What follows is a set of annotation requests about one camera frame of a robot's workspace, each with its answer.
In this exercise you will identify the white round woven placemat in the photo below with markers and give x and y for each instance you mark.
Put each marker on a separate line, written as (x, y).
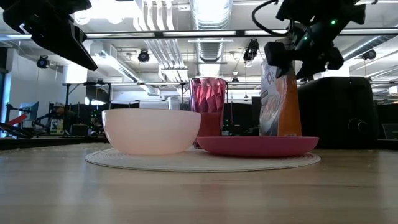
(199, 163)

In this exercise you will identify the computer monitor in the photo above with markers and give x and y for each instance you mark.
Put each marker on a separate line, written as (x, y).
(29, 110)

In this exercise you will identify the black ceiling spotlight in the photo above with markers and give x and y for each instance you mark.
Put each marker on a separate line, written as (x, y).
(43, 62)
(143, 56)
(369, 55)
(251, 51)

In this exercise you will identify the dark two-slot toaster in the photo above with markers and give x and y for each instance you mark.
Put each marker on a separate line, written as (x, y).
(339, 109)

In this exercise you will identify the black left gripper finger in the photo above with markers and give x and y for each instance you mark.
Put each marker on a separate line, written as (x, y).
(68, 43)

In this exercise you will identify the magenta plastic plate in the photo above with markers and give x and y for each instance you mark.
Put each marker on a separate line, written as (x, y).
(258, 146)

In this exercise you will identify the silver ceiling duct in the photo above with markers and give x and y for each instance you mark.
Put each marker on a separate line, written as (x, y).
(211, 18)

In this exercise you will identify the person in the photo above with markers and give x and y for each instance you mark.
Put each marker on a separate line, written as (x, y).
(63, 118)

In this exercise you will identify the light pink plastic bowl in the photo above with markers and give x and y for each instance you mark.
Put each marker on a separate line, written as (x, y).
(149, 133)

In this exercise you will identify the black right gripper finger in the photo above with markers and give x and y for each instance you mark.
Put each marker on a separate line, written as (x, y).
(311, 69)
(278, 54)

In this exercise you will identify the black metal rig frame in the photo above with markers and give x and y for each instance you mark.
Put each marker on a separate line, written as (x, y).
(202, 33)

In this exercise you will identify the red faceted plastic cup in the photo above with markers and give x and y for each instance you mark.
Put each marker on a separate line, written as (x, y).
(208, 99)

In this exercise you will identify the bread bag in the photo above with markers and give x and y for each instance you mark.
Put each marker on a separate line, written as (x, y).
(280, 109)

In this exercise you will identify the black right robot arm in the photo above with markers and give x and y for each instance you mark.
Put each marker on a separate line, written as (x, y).
(323, 12)

